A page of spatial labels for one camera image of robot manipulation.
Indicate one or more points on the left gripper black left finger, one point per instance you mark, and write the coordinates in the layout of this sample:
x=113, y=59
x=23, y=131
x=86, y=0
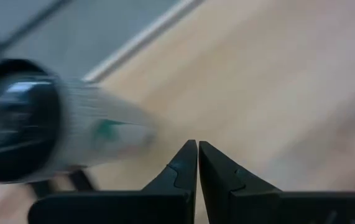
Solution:
x=164, y=205

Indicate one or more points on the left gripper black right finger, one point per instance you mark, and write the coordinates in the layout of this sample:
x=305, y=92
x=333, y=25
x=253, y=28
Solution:
x=242, y=205

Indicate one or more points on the silver slim can green print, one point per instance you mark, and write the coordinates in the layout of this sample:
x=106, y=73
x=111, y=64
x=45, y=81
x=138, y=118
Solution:
x=102, y=124

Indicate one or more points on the black aluminium table frame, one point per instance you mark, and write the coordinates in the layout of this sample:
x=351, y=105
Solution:
x=81, y=182

